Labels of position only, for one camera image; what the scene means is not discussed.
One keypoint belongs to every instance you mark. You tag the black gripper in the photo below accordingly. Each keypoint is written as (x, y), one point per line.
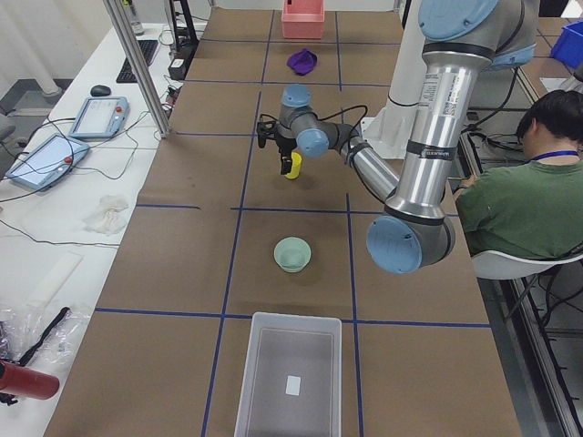
(285, 146)

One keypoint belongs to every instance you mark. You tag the yellow plastic cup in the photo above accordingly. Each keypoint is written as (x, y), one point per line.
(296, 164)

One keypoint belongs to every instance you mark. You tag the purple cloth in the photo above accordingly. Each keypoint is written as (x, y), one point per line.
(302, 62)

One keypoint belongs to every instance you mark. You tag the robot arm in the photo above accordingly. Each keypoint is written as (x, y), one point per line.
(459, 40)

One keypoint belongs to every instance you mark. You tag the black power box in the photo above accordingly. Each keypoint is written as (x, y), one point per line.
(177, 69)

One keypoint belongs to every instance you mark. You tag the light green bowl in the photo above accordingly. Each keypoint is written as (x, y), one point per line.
(292, 254)

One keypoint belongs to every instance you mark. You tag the pink plastic bin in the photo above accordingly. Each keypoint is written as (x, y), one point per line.
(302, 19)

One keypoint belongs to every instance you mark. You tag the far teach pendant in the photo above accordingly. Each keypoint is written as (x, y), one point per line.
(100, 118)

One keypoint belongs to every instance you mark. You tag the teach pendant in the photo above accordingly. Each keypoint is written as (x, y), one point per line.
(48, 163)
(100, 118)

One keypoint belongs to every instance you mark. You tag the crumpled white tissue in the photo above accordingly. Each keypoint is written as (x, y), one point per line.
(107, 219)

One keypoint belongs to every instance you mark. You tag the black computer mouse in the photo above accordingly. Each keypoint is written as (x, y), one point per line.
(100, 91)

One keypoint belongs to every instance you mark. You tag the near teach pendant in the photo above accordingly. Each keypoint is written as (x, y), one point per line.
(48, 163)

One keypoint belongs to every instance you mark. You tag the clear plastic bin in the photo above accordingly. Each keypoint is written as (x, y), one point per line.
(292, 380)

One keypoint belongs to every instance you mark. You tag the white chair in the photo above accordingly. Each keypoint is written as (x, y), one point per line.
(493, 264)

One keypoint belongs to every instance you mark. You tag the seated person green shirt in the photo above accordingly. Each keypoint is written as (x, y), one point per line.
(532, 211)

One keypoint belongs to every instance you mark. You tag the blue storage crate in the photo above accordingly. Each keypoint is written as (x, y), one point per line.
(569, 47)

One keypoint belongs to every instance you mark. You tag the red cylinder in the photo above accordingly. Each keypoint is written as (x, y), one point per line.
(21, 381)

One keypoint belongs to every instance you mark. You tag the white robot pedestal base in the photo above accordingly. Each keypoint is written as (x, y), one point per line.
(389, 131)

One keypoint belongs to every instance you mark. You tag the aluminium frame post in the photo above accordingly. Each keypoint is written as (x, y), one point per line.
(138, 63)

